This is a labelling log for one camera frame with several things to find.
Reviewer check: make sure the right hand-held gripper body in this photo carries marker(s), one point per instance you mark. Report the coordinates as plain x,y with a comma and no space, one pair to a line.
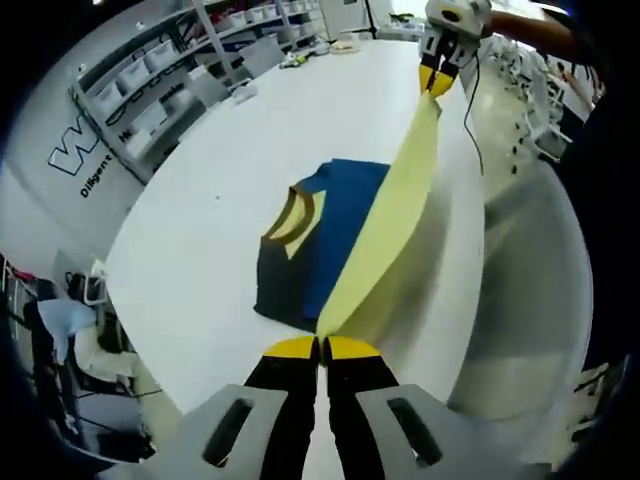
452,15

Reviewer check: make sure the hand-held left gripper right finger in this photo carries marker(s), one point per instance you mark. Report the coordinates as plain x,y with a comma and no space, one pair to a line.
355,380

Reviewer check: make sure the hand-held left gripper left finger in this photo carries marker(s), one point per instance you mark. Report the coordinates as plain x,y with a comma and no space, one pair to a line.
280,380

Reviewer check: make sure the yellow blue grey garment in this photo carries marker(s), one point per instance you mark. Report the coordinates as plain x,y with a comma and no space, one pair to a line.
345,200

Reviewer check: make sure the small white tray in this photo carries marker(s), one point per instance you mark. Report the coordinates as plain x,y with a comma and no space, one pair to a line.
345,46

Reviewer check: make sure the row of white workstations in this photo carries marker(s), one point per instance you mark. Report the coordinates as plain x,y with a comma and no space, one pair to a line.
540,100

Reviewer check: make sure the small white yellow device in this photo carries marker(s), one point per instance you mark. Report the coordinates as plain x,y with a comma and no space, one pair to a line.
295,59

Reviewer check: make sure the large white box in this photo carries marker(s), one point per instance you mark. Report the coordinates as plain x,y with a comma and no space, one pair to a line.
260,55
210,90

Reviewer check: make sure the small white crumpled object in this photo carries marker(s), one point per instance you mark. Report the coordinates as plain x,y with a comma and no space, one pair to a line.
245,94

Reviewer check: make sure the grey metal shelf unit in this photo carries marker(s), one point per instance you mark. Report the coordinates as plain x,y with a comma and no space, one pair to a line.
220,50

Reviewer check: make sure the black bag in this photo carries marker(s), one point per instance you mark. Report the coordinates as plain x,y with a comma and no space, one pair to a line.
76,285

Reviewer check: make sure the rows of white storage bins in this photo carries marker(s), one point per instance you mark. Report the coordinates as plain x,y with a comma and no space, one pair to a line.
132,75

